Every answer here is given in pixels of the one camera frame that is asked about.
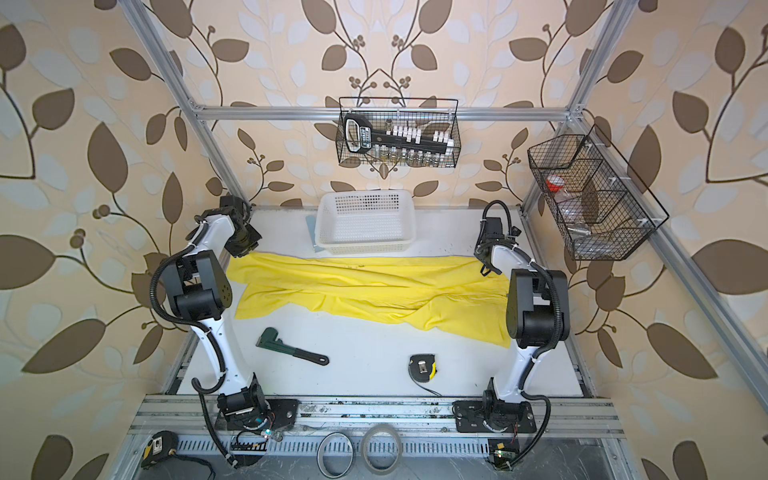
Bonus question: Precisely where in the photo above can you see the yellow trousers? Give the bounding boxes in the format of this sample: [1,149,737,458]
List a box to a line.
[227,253,511,348]

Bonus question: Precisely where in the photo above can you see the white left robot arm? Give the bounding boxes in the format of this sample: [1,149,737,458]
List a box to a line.
[149,194,300,468]

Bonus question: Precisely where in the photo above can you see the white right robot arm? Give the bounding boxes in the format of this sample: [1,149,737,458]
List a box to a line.
[452,200,570,471]

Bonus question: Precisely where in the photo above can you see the red capped item in basket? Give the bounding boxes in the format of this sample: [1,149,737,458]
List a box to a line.
[545,174,566,194]

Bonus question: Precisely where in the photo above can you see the white perforated plastic basket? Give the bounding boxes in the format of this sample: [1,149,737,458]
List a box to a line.
[315,190,417,255]

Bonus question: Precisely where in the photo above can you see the green pipe wrench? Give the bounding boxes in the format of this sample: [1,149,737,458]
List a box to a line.
[256,327,330,366]

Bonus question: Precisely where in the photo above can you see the black yellow tape measure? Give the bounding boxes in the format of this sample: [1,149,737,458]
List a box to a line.
[408,354,441,397]

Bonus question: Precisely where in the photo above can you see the black tool with white bits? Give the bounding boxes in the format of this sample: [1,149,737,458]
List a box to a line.
[340,113,459,154]

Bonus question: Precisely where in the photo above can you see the tape roll left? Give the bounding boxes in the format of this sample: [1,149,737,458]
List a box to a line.
[316,432,355,479]

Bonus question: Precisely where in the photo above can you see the side black wire basket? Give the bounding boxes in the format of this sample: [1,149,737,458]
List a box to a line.
[527,125,669,261]

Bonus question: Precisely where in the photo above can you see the back black wire basket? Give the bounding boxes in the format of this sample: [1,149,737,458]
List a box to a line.
[335,95,462,170]

